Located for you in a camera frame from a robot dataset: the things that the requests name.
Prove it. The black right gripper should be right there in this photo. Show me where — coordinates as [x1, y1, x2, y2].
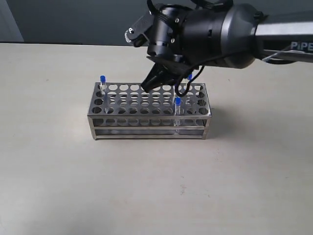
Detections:
[141, 6, 194, 93]

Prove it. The blue-capped tube front row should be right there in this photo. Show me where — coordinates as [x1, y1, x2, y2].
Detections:
[174, 96, 181, 127]

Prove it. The blue-capped tube end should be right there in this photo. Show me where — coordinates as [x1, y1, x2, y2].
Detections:
[100, 75, 108, 113]

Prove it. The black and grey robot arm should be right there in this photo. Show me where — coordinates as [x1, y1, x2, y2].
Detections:
[141, 0, 313, 92]

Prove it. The stainless steel test tube rack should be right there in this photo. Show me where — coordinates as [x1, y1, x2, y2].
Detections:
[87, 82, 212, 140]

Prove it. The black cable loop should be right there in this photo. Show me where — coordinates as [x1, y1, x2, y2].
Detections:
[175, 65, 205, 97]

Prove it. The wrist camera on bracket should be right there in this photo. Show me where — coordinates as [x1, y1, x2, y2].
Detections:
[124, 10, 155, 47]

